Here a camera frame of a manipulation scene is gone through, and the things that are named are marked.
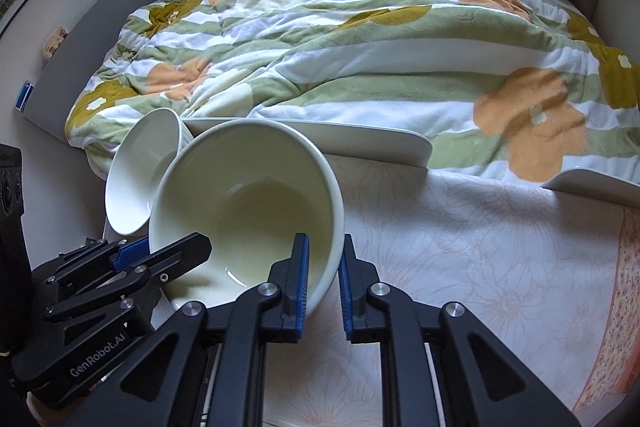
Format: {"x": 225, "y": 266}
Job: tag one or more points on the white tray right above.
{"x": 596, "y": 185}

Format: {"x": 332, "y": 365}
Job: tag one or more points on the small blue item on headboard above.
{"x": 23, "y": 96}

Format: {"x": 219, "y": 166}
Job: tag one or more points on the floral green striped quilt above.
{"x": 515, "y": 90}

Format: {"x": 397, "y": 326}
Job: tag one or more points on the small beige figurine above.
{"x": 53, "y": 42}

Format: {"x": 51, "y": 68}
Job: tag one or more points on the small white ceramic bowl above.
{"x": 138, "y": 166}

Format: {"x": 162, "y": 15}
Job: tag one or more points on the white tray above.
{"x": 596, "y": 185}
{"x": 397, "y": 146}

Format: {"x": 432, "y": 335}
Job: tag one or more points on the white pink table cloth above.
{"x": 554, "y": 276}

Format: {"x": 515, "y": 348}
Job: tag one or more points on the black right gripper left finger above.
{"x": 206, "y": 366}

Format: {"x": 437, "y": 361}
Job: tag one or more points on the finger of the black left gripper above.
{"x": 174, "y": 260}
{"x": 130, "y": 254}

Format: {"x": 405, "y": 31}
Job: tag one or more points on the cream ceramic bowl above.
{"x": 250, "y": 186}

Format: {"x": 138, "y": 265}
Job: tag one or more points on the grey bed headboard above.
{"x": 78, "y": 57}

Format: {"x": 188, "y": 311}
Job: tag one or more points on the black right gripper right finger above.
{"x": 440, "y": 366}

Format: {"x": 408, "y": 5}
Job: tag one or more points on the white tray left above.
{"x": 397, "y": 146}

